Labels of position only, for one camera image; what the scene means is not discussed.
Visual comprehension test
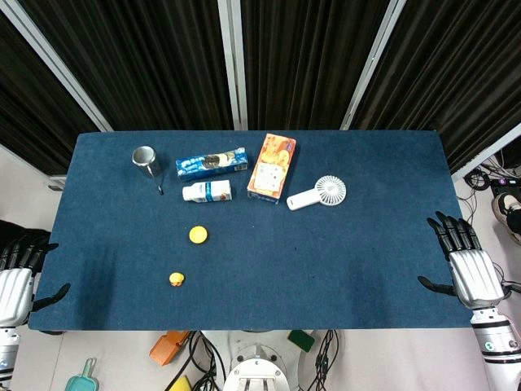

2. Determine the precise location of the orange snack box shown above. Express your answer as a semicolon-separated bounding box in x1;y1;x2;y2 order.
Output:
246;133;297;205

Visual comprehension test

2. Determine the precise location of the steel cup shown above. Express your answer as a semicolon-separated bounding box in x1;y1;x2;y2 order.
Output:
131;146;163;178

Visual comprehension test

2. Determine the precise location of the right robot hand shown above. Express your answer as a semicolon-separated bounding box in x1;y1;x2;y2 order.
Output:
418;210;510;310

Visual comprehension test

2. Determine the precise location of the green sponge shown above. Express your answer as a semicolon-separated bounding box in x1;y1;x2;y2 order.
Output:
287;330;317;353

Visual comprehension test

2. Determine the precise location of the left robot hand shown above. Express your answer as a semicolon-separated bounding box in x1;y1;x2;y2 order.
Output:
0;235;72;327

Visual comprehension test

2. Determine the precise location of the orange tool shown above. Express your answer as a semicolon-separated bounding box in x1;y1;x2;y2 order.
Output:
148;330;191;367

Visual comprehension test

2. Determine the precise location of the teal dustpan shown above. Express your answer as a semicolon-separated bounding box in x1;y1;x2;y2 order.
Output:
64;358;101;391

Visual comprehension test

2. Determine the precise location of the blue table cloth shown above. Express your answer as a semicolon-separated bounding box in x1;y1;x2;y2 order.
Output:
27;130;475;332

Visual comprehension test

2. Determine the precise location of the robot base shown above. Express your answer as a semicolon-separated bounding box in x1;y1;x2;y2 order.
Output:
221;344;295;391

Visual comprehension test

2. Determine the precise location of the blue cookie box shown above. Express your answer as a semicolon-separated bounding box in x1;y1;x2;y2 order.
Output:
175;147;250;182

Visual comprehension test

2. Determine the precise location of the black and white shoe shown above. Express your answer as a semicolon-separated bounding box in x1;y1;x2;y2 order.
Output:
491;192;521;245

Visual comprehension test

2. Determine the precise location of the white handheld fan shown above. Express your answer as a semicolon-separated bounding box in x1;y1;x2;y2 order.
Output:
286;174;348;212

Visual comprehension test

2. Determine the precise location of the small white bottle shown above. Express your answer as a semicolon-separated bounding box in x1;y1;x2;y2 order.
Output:
182;179;234;203

